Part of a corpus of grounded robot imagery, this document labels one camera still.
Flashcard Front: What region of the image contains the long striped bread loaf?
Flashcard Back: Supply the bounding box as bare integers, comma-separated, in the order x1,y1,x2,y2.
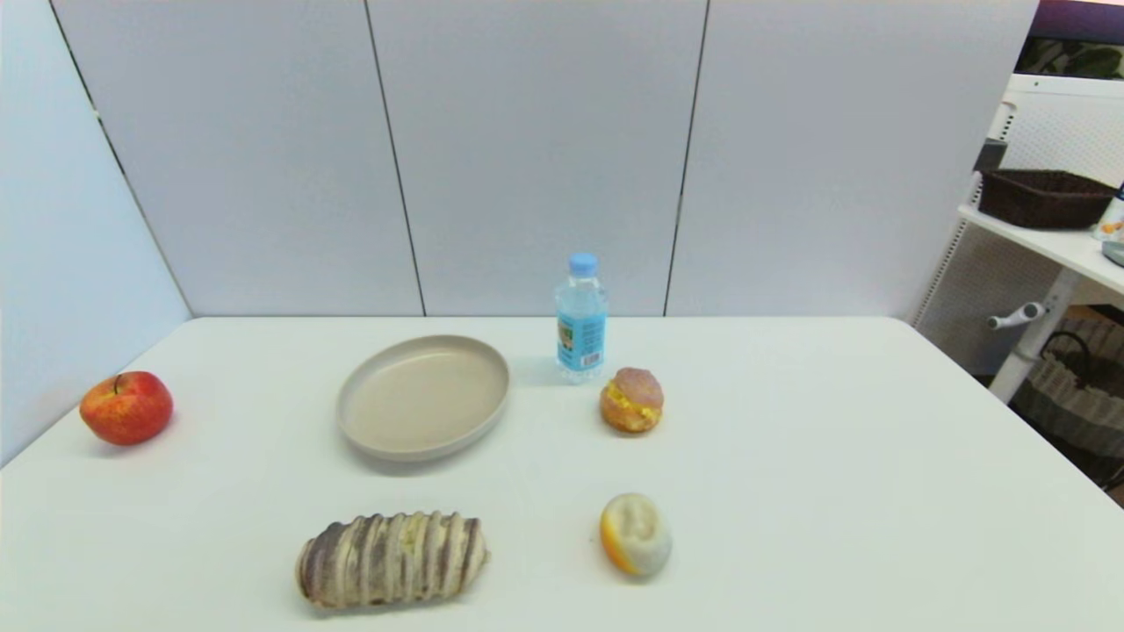
294,512,490,611

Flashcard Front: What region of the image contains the dark brown wicker basket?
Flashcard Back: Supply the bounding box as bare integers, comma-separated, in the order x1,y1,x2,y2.
979,168,1119,229

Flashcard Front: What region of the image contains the striped woven basket with handle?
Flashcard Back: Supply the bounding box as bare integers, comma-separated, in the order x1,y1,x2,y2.
1010,316,1124,485

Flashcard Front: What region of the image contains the white and orange bun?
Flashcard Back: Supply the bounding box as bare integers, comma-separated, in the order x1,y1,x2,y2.
600,493,674,578

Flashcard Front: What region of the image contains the dark wall picture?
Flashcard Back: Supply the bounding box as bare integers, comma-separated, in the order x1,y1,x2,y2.
1016,0,1124,80

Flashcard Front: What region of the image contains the beige round plate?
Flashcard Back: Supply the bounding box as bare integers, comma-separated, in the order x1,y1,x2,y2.
334,334,511,463

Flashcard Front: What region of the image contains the red apple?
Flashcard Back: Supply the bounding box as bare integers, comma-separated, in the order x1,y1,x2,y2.
79,370,175,447

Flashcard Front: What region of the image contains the white pegboard shelf unit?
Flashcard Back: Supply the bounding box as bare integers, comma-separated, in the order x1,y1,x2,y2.
913,72,1124,405

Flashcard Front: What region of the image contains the clear bottle with blue cap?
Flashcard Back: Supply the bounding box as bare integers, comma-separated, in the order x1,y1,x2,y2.
554,253,609,385

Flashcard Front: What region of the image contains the cream puff bread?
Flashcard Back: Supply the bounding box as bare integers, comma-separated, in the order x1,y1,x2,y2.
600,367,666,434

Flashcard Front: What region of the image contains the white pole with crank handle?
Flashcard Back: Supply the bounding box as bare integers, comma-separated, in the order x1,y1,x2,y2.
987,268,1081,403

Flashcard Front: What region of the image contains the small bottle on shelf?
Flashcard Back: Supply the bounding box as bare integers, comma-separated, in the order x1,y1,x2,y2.
1093,184,1124,242

